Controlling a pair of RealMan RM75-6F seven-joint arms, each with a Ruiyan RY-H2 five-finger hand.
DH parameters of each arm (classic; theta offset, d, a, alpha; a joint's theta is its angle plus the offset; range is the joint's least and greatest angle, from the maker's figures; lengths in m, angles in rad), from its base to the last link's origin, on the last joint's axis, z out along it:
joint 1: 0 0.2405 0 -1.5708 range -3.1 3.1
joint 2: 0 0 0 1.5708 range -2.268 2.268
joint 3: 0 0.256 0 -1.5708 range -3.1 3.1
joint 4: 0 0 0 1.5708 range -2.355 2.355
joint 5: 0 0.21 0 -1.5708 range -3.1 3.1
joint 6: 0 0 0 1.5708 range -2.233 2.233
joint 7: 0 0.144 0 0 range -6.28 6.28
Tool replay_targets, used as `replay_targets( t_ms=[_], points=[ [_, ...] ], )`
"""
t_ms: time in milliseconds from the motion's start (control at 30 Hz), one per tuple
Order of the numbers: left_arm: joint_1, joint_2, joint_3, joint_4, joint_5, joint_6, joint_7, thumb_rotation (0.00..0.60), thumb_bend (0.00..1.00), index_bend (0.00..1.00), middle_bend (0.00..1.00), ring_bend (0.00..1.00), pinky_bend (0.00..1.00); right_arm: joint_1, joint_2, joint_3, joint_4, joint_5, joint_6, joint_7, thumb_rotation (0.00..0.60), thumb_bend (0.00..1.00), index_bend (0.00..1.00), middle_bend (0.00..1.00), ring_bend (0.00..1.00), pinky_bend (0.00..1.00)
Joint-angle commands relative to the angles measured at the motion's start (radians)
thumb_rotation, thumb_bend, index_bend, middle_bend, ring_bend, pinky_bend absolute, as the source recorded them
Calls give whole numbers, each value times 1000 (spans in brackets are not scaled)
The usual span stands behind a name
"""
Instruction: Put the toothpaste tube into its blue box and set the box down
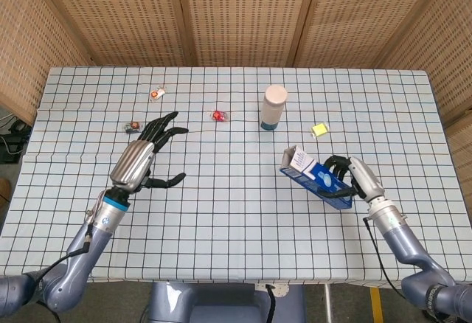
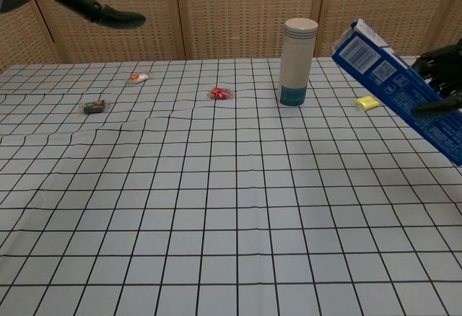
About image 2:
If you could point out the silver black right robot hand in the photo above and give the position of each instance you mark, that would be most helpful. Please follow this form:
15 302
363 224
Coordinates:
445 67

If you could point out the blue toothpaste carton box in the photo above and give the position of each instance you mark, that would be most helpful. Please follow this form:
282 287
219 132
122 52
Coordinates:
382 74

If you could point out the white orange wrapped candy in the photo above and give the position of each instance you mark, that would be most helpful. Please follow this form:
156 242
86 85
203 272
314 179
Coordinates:
140 77

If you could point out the beige thermos bottle blue base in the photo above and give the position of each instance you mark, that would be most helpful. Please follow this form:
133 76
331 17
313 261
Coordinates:
296 63

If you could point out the bamboo folding screen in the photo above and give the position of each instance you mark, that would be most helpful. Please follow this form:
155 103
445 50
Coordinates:
216 13

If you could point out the red wrapped candy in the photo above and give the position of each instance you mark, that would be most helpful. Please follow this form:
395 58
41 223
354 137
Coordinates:
219 94

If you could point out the light blue grid tablecloth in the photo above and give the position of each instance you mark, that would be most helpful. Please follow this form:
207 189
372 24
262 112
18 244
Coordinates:
231 229

